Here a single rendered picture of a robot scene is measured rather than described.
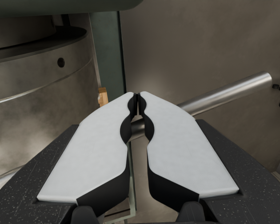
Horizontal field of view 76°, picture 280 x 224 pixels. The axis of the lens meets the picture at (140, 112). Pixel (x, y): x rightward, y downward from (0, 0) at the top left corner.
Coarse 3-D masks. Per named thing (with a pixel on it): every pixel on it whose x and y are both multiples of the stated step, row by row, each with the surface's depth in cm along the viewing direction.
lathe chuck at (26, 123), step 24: (24, 96) 18; (48, 96) 20; (72, 96) 23; (96, 96) 30; (0, 120) 17; (24, 120) 18; (48, 120) 20; (72, 120) 23; (0, 144) 18; (24, 144) 19; (0, 168) 19
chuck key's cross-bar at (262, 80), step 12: (264, 72) 12; (228, 84) 12; (240, 84) 12; (252, 84) 12; (264, 84) 12; (204, 96) 12; (216, 96) 12; (228, 96) 12; (240, 96) 12; (192, 108) 12; (204, 108) 12; (132, 132) 12; (144, 132) 12; (0, 180) 12
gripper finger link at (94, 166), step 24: (120, 96) 11; (96, 120) 9; (120, 120) 9; (72, 144) 8; (96, 144) 7; (120, 144) 7; (72, 168) 6; (96, 168) 6; (120, 168) 6; (48, 192) 6; (72, 192) 6; (96, 192) 6; (120, 192) 7; (96, 216) 6
